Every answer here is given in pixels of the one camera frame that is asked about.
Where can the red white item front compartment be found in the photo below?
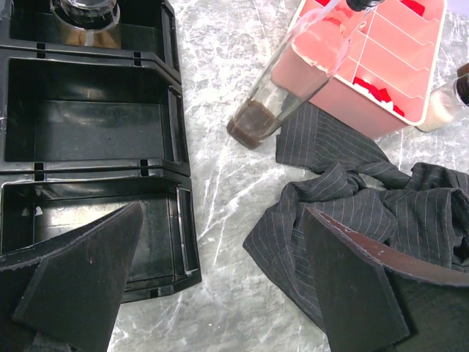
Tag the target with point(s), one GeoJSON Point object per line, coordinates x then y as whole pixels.
{"type": "Point", "coordinates": [380, 96]}

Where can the red item back compartment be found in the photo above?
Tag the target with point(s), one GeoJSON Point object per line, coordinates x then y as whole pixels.
{"type": "Point", "coordinates": [415, 6]}

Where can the black cap brown powder bottle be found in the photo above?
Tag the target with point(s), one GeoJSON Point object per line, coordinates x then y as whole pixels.
{"type": "Point", "coordinates": [88, 23]}

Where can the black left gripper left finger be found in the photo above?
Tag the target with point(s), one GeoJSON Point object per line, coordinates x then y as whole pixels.
{"type": "Point", "coordinates": [68, 289]}

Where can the black divided organizer tray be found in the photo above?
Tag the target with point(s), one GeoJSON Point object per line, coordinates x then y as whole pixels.
{"type": "Point", "coordinates": [87, 130]}

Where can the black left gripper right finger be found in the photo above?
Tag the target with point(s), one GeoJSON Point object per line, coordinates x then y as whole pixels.
{"type": "Point", "coordinates": [374, 298]}

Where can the black cap white powder bottle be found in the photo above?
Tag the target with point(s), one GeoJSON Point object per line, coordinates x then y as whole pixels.
{"type": "Point", "coordinates": [447, 103]}

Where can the pink divided storage box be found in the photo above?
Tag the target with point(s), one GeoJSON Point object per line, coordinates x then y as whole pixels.
{"type": "Point", "coordinates": [395, 49]}

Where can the dark striped cloth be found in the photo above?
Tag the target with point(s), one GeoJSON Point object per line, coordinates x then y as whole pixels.
{"type": "Point", "coordinates": [424, 214]}

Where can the tall gold spout oil bottle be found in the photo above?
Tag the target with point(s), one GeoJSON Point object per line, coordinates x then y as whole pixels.
{"type": "Point", "coordinates": [306, 60]}

